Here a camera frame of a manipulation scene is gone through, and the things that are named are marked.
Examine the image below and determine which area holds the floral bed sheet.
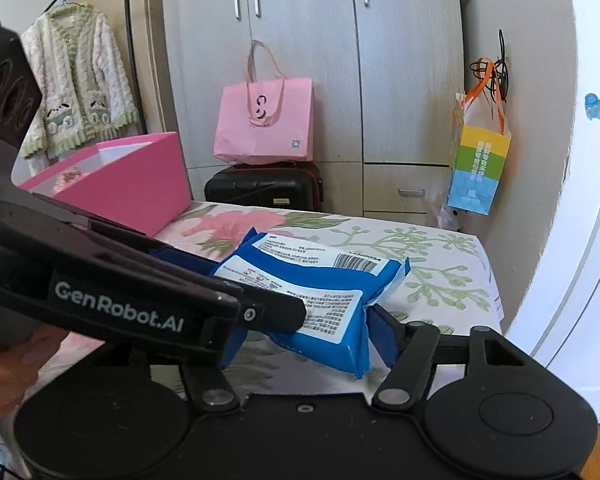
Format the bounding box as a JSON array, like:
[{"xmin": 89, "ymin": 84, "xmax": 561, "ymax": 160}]
[{"xmin": 10, "ymin": 200, "xmax": 506, "ymax": 397}]

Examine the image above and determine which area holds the pink plush toy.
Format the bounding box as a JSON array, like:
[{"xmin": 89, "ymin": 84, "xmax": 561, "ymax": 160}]
[{"xmin": 52, "ymin": 167, "xmax": 83, "ymax": 193}]

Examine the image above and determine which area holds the clothes hanger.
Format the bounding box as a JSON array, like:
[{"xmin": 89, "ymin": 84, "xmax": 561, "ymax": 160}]
[{"xmin": 42, "ymin": 0, "xmax": 82, "ymax": 15}]

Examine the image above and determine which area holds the blue snack packet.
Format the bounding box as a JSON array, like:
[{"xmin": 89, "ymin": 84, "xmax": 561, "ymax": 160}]
[{"xmin": 209, "ymin": 226, "xmax": 412, "ymax": 381}]

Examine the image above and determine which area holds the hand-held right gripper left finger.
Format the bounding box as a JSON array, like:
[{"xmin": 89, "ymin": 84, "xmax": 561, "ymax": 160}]
[{"xmin": 87, "ymin": 329, "xmax": 252, "ymax": 414}]

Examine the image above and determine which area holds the pink tote bag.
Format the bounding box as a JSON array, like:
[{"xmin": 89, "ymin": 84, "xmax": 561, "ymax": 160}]
[{"xmin": 213, "ymin": 40, "xmax": 315, "ymax": 165}]

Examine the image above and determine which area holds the black wall hook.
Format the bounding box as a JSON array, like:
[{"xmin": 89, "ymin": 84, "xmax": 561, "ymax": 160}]
[{"xmin": 470, "ymin": 29, "xmax": 511, "ymax": 100}]

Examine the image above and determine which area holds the pink cardboard box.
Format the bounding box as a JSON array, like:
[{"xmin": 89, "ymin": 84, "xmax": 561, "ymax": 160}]
[{"xmin": 17, "ymin": 131, "xmax": 194, "ymax": 239}]

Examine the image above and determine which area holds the black clothes rack pole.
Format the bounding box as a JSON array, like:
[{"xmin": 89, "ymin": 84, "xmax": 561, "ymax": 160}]
[{"xmin": 122, "ymin": 0, "xmax": 152, "ymax": 137}]

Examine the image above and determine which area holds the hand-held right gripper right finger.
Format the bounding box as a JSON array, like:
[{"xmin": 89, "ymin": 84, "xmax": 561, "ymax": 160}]
[{"xmin": 367, "ymin": 304, "xmax": 539, "ymax": 410}]

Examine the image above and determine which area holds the colourful gift bag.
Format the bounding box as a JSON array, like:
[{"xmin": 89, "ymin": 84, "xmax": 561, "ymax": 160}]
[{"xmin": 446, "ymin": 60, "xmax": 512, "ymax": 216}]

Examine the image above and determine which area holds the white door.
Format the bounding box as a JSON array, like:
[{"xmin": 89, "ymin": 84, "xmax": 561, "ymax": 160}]
[{"xmin": 500, "ymin": 0, "xmax": 600, "ymax": 404}]

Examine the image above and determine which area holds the small clear plastic bag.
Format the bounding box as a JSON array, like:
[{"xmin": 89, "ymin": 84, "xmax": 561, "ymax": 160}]
[{"xmin": 437, "ymin": 204, "xmax": 464, "ymax": 232}]

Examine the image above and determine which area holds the light wooden wardrobe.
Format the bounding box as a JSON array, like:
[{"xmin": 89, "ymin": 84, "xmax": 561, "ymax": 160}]
[{"xmin": 145, "ymin": 0, "xmax": 469, "ymax": 233}]

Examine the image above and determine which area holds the cream and green cardigan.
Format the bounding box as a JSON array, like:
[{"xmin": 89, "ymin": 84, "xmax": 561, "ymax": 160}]
[{"xmin": 20, "ymin": 2, "xmax": 142, "ymax": 161}]

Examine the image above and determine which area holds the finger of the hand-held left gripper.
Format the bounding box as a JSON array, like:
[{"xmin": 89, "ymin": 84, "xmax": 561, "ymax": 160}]
[
  {"xmin": 86, "ymin": 216, "xmax": 220, "ymax": 278},
  {"xmin": 237, "ymin": 295, "xmax": 309, "ymax": 336}
]

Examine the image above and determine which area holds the black suitcase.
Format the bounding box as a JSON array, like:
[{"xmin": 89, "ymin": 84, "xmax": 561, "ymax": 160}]
[{"xmin": 204, "ymin": 160, "xmax": 326, "ymax": 214}]

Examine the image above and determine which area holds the person's left hand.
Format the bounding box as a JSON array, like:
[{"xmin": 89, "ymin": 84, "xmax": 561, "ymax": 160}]
[{"xmin": 0, "ymin": 327, "xmax": 69, "ymax": 419}]

